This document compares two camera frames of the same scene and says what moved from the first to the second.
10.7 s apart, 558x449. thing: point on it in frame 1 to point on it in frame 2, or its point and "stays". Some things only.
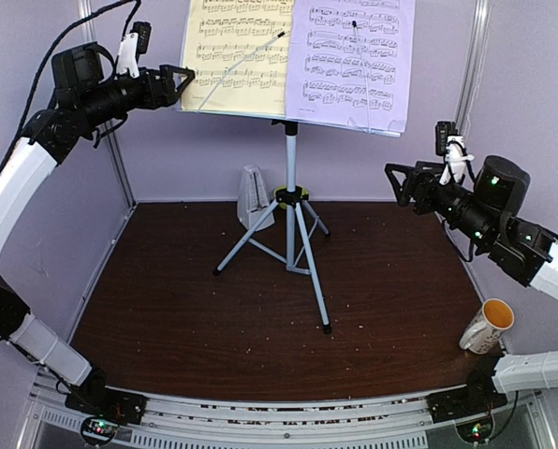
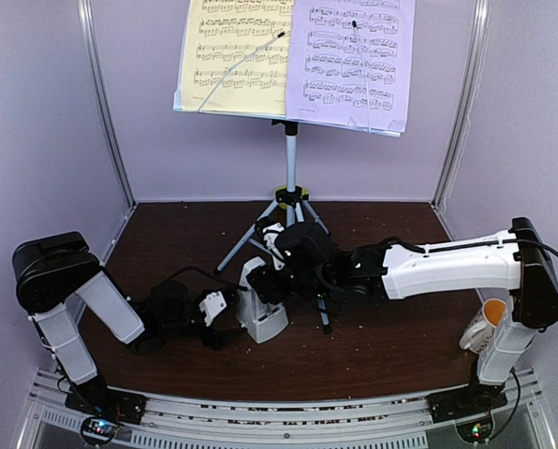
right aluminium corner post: (473, 65) stays
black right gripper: (426, 177) to (265, 284)
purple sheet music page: (351, 62) stays
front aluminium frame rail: (381, 421) stays
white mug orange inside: (488, 325) stays
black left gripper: (167, 95) to (218, 340)
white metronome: (253, 201) to (258, 321)
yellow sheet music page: (240, 50) stays
